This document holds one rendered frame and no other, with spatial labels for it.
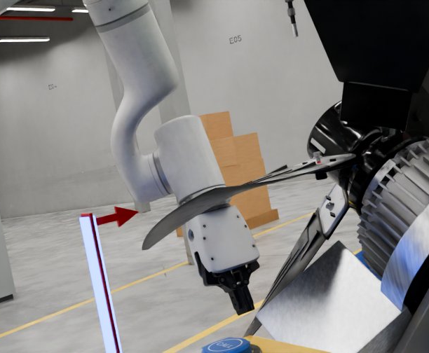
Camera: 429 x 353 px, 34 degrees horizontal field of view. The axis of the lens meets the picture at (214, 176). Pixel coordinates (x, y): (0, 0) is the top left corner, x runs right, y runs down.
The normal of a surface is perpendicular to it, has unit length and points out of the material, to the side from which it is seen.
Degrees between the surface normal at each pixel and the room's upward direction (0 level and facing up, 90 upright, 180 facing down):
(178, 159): 80
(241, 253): 72
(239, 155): 90
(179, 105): 90
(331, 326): 55
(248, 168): 90
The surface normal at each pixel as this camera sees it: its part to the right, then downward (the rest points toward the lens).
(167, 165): -0.22, -0.07
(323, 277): -0.39, -0.47
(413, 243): -0.71, -0.06
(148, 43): 0.53, 0.15
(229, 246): 0.47, -0.37
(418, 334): 0.55, 0.58
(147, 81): 0.02, 0.42
